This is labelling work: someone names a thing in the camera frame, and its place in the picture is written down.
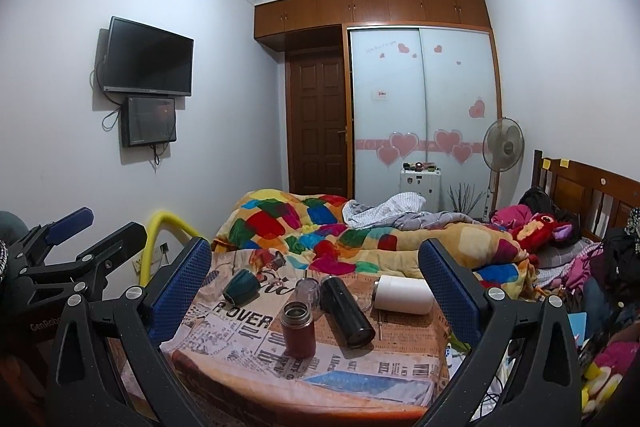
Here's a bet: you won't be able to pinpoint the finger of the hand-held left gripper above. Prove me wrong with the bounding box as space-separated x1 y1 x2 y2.
7 207 96 279
19 221 149 304

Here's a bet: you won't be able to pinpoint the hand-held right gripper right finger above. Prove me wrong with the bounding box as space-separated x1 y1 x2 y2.
417 237 584 427

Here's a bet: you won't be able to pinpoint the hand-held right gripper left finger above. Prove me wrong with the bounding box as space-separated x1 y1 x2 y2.
45 237 213 427

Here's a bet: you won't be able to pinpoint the dark green cup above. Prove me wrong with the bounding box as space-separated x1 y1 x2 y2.
222 269 261 307

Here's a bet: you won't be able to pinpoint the black thermos cup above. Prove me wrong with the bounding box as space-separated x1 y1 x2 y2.
319 275 377 349

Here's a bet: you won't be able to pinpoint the red thermos cup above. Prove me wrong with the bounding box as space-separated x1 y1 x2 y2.
280 301 317 359

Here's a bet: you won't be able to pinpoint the clear glass cup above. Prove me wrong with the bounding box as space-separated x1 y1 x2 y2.
294 277 321 308

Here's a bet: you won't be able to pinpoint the yellow tube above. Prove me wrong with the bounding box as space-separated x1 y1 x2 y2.
139 209 206 289

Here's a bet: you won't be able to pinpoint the white cylindrical bottle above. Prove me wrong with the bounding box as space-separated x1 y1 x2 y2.
373 274 435 316

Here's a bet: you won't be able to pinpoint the newspaper print tablecloth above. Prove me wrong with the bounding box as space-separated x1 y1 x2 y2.
160 247 454 409

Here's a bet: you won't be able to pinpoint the dried plant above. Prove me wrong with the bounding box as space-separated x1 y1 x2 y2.
447 183 485 219

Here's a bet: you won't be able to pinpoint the pink clothing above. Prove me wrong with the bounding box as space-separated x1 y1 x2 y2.
490 204 532 234

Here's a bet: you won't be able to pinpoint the grey striped cloth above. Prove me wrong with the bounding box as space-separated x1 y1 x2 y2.
342 191 482 231

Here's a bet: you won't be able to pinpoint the white small cabinet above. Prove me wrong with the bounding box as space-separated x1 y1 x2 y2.
398 168 445 214

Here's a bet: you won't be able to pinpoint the colourful patchwork quilt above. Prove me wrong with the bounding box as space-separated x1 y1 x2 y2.
212 189 542 294

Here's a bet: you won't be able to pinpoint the red plush toy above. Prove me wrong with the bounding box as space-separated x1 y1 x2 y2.
509 209 584 254

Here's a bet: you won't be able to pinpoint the black bag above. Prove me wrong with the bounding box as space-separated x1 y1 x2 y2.
517 186 557 214

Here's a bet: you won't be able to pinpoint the standing fan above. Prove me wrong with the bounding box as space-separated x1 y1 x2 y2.
481 117 525 222

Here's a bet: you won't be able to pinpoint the wooden bed headboard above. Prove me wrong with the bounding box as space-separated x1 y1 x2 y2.
531 149 640 244

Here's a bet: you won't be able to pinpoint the pile of dark clothes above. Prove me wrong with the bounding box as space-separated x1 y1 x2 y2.
550 207 640 343

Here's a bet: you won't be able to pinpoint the wardrobe with heart stickers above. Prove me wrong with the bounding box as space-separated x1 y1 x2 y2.
342 24 503 214

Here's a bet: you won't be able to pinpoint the brown wooden door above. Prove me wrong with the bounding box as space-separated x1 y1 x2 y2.
285 48 350 198

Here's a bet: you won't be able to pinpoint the wooden overhead cabinets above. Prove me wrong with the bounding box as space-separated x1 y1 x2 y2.
253 0 490 54

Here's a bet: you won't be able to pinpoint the wall socket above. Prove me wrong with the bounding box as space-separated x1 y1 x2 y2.
131 243 171 276

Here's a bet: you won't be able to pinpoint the small wall-mounted monitor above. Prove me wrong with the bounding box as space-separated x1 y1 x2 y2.
120 94 178 149

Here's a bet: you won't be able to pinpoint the wall-mounted television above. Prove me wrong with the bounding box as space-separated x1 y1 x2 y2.
101 16 195 98

